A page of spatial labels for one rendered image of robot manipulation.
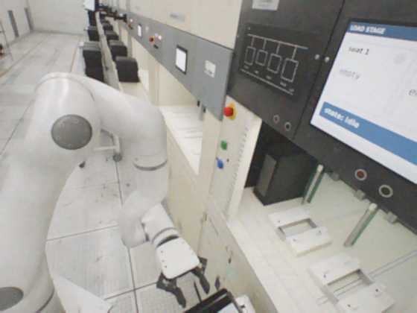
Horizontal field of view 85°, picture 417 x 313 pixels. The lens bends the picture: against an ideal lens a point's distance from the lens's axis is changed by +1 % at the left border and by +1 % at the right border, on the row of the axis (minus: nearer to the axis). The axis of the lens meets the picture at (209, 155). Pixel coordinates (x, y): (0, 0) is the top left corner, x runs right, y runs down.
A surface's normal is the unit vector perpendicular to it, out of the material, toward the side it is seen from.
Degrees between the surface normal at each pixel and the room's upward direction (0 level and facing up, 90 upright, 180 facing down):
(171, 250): 1
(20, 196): 77
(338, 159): 90
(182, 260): 5
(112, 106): 70
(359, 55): 90
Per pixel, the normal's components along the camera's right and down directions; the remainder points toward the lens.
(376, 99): -0.91, 0.11
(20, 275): 0.80, 0.11
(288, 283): 0.13, -0.84
